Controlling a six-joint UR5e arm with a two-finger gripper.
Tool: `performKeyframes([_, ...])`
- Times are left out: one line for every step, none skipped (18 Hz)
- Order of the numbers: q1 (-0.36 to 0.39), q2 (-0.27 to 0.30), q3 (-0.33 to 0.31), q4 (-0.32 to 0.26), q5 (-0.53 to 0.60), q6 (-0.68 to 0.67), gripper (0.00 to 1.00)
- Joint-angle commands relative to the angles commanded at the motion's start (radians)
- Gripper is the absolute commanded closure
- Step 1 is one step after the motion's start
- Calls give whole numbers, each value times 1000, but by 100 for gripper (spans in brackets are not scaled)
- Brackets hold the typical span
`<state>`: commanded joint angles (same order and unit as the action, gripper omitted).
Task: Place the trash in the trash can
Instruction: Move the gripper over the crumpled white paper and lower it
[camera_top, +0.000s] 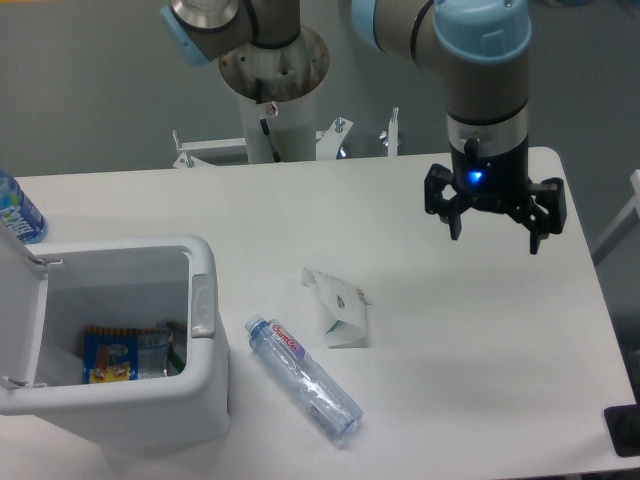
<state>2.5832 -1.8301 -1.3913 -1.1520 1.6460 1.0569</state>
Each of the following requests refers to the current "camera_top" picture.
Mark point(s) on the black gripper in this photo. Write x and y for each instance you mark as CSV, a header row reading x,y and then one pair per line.
x,y
496,184

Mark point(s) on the white paper bag trash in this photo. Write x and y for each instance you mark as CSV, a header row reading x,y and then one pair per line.
x,y
344,323

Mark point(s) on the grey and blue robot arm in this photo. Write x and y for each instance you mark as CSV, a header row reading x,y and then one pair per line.
x,y
478,50

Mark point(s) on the white plastic trash can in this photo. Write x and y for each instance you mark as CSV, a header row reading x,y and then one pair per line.
x,y
51,292

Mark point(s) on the black table clamp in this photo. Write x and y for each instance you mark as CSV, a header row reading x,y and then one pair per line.
x,y
623,425

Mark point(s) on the clear plastic water bottle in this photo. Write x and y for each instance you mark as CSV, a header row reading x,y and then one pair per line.
x,y
314,390

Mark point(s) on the silver foil wrapper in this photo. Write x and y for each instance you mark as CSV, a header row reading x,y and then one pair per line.
x,y
162,351

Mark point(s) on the blue yellow snack wrapper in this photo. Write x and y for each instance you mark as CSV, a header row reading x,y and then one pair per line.
x,y
110,355

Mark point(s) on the blue labelled bottle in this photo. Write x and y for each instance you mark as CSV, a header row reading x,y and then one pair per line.
x,y
19,214

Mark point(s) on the white frame at right edge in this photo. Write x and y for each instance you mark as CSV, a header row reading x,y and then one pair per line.
x,y
620,226

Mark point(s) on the white metal base frame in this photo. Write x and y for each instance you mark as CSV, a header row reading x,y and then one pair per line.
x,y
270,137

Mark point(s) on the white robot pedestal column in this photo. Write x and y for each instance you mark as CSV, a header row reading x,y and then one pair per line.
x,y
276,91

